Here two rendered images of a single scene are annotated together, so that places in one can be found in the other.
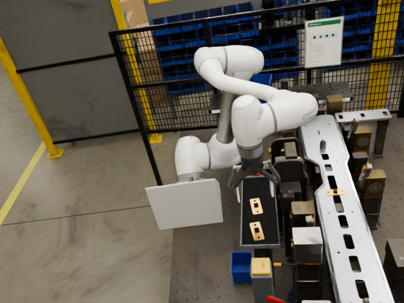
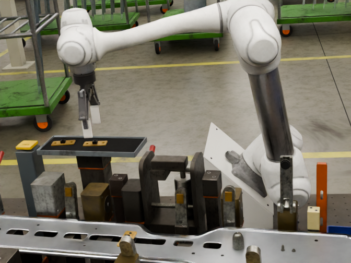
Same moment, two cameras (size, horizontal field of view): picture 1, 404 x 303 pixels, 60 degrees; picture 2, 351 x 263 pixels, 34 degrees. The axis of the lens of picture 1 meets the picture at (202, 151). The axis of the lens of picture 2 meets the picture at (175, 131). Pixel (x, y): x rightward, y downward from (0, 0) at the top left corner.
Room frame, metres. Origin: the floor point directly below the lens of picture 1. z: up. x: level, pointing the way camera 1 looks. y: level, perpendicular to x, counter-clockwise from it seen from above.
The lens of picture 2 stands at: (1.39, -2.05, 1.94)
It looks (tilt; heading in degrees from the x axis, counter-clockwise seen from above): 22 degrees down; 94
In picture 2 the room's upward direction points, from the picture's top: 6 degrees counter-clockwise
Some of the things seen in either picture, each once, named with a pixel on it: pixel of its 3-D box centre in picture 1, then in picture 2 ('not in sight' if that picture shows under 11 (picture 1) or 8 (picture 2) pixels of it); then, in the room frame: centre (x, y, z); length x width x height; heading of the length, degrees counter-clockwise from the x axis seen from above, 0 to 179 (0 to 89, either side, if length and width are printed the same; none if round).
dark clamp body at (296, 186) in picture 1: (287, 216); (142, 232); (1.13, -0.33, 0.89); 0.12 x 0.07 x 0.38; 77
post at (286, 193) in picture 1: (288, 225); (125, 228); (1.07, -0.32, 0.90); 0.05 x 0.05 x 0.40; 77
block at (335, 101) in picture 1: (333, 123); not in sight; (1.80, -0.85, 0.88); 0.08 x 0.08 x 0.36; 77
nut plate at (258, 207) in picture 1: (256, 205); (95, 142); (0.98, -0.16, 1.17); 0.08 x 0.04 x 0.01; 176
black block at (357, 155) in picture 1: (360, 176); not in sight; (1.33, -0.79, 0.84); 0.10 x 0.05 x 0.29; 77
